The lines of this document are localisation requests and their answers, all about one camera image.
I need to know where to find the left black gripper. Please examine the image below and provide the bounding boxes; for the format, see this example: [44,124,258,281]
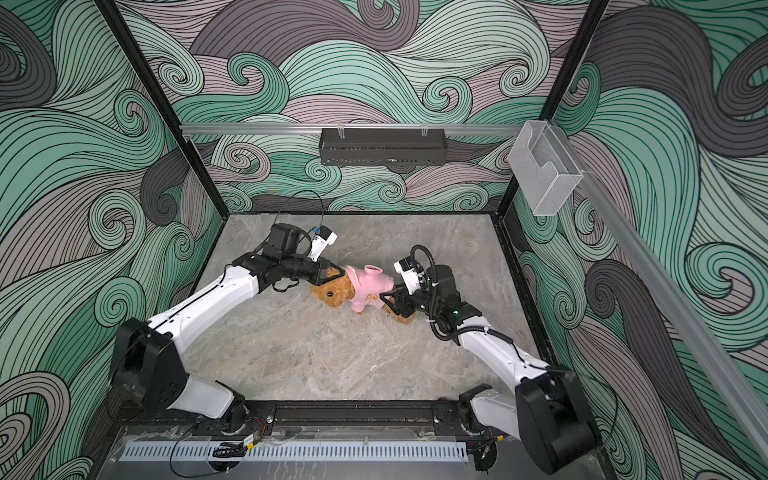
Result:
[282,256,345,287]

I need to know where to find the pink teddy hoodie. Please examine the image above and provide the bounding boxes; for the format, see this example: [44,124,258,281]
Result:
[345,265,395,313]

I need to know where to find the white slotted cable duct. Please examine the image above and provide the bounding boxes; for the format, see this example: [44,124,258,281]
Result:
[119,440,468,463]

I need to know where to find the back aluminium rail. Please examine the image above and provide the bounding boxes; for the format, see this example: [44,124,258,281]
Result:
[179,122,523,137]

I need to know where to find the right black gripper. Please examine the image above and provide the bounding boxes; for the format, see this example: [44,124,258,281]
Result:
[380,281,444,319]

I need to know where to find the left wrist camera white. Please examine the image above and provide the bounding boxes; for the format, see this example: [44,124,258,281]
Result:
[308,225,338,262]

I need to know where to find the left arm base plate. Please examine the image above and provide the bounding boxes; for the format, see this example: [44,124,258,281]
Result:
[192,400,276,437]

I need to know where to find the brown teddy bear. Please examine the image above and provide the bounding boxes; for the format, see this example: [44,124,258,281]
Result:
[309,273,414,324]

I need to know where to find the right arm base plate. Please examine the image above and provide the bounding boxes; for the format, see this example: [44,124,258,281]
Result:
[432,383,519,440]

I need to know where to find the clear acrylic wall box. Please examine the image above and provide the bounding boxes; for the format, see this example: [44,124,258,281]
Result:
[507,120,583,217]

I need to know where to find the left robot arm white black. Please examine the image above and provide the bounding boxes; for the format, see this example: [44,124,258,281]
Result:
[109,223,337,430]

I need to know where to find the black perforated wall tray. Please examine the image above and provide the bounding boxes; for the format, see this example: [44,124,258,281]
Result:
[319,129,448,167]

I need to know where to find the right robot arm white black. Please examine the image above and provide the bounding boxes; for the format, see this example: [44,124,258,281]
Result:
[381,258,601,474]

